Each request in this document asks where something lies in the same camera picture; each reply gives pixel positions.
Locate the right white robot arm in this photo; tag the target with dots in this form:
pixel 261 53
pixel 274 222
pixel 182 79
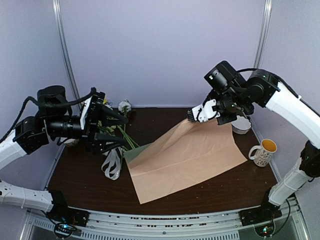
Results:
pixel 237 91

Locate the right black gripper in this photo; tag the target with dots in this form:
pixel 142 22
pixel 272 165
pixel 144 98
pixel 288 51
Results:
pixel 227 119

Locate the right aluminium frame post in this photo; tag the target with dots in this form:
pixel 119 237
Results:
pixel 264 31

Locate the white printed ribbon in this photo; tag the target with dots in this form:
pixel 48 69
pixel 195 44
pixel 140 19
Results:
pixel 113 162

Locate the left aluminium frame post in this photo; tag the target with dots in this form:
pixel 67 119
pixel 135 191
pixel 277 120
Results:
pixel 65 53

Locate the white patterned mug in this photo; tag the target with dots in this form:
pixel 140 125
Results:
pixel 261 154

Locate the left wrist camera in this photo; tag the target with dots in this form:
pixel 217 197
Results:
pixel 87 111

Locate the white rose stem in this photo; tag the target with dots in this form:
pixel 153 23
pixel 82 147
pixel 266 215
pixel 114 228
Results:
pixel 124 108

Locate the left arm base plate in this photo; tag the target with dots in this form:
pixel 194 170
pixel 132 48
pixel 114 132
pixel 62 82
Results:
pixel 65 224

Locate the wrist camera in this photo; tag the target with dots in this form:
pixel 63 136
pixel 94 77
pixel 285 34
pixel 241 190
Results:
pixel 87 111
pixel 204 112

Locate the right white scalloped bowl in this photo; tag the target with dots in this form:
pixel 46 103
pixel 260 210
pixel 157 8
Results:
pixel 241 125

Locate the pink wrapping paper sheet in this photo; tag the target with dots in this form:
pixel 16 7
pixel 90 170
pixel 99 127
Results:
pixel 186 155

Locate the left white patterned bowl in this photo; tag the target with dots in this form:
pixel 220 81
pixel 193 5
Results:
pixel 71 142

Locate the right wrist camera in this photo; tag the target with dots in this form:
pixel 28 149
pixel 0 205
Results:
pixel 204 112

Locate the pale yellow flower stem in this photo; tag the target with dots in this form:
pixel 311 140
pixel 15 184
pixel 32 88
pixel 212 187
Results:
pixel 120 132

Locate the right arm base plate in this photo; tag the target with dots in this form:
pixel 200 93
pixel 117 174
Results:
pixel 261 219

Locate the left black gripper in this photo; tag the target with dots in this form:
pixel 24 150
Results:
pixel 92 139

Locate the aluminium frame post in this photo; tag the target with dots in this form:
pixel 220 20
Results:
pixel 264 31
pixel 65 53

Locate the front aluminium rail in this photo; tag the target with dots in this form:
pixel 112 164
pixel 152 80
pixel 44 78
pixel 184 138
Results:
pixel 225 225

